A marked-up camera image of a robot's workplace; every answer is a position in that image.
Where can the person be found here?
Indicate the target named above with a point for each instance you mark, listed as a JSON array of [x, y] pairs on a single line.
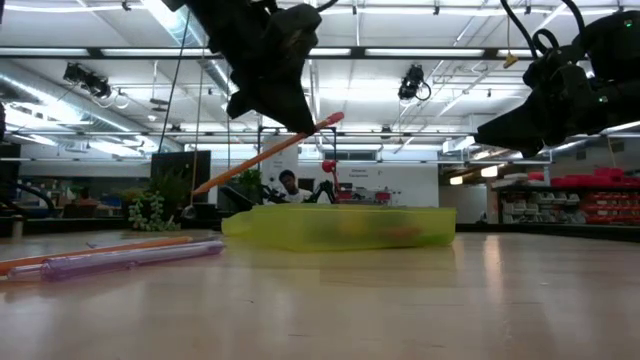
[[290, 182]]

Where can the spiky green potted plant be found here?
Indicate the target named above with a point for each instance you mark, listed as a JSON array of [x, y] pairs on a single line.
[[172, 187]]

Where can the silver ventilation duct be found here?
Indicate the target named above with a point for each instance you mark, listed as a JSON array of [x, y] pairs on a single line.
[[172, 22]]

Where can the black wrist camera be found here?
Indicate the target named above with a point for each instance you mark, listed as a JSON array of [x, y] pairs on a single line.
[[297, 30], [542, 70]]

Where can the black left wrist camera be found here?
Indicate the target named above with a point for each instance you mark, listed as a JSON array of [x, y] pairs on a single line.
[[297, 30]]

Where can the red round knob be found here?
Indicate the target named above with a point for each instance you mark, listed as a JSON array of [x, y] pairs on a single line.
[[328, 166]]

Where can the orange pencil with eraser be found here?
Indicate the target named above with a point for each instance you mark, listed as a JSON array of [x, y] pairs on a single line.
[[100, 251], [240, 169]]

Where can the black overhead camera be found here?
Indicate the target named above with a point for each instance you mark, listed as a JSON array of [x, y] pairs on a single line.
[[412, 82]]

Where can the yellow-green translucent tray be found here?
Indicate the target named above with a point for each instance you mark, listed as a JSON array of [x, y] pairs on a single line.
[[280, 230]]

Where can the purple translucent pen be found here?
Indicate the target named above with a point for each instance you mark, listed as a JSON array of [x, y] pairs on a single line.
[[125, 259]]

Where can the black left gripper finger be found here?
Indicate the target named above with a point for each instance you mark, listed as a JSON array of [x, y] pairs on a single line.
[[295, 95], [265, 107]]

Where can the yellow green crayon box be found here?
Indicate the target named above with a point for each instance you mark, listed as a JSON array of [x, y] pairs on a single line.
[[357, 227]]

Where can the black ceiling-mounted device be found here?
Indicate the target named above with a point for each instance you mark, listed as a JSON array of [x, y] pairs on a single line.
[[85, 79]]

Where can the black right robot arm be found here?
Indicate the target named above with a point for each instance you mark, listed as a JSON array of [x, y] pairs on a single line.
[[620, 50]]

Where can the pale green trailing succulent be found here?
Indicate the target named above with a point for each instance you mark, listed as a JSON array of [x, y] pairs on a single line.
[[147, 215]]

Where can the shelf with red bins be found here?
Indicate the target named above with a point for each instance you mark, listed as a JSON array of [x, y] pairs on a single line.
[[600, 205]]

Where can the black background robot arm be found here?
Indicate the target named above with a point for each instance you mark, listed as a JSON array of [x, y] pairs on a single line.
[[325, 192], [270, 195]]

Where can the yellow hanging connector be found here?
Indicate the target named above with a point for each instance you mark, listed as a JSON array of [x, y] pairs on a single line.
[[510, 61]]

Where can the white pillar sign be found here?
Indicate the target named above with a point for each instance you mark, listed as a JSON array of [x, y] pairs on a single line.
[[285, 162]]

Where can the black panel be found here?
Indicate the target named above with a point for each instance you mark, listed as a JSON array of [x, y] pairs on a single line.
[[180, 162]]

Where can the black overhead beam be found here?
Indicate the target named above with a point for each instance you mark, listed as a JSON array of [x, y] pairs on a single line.
[[94, 52]]

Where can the red and white machine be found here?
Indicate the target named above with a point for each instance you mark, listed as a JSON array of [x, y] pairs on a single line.
[[365, 196]]

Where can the green background plant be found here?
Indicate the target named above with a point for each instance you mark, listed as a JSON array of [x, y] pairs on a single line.
[[250, 179]]

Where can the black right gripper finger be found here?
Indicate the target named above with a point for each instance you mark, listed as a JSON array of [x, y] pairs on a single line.
[[525, 130], [535, 151]]

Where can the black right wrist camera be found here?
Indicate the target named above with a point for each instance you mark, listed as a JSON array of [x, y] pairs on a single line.
[[542, 70]]

